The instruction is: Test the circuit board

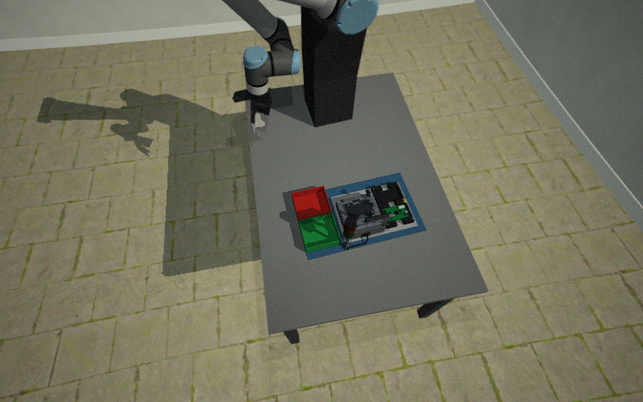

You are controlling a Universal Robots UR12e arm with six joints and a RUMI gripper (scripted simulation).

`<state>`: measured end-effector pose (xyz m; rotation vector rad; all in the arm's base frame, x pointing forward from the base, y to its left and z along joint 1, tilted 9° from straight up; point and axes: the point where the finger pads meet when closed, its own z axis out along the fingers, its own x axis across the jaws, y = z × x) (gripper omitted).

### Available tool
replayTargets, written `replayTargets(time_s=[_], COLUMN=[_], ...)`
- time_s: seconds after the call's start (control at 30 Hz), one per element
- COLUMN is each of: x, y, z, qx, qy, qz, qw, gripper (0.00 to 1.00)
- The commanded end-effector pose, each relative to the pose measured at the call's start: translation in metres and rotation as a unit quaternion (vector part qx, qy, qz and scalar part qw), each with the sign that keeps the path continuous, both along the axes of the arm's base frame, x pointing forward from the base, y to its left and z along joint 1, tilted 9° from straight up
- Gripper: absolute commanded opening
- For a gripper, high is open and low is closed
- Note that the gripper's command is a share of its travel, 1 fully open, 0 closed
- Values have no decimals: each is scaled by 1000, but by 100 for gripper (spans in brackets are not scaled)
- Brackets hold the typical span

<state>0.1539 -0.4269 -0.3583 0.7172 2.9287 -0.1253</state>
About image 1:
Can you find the green circuit board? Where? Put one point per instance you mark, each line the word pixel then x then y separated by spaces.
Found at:
pixel 399 212

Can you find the green bin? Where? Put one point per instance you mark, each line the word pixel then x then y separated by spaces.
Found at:
pixel 319 232

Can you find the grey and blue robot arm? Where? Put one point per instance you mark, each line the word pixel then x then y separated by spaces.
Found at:
pixel 349 16

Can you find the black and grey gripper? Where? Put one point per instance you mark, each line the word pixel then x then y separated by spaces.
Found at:
pixel 260 104

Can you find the red bin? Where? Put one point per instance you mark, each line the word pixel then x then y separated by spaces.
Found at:
pixel 311 202

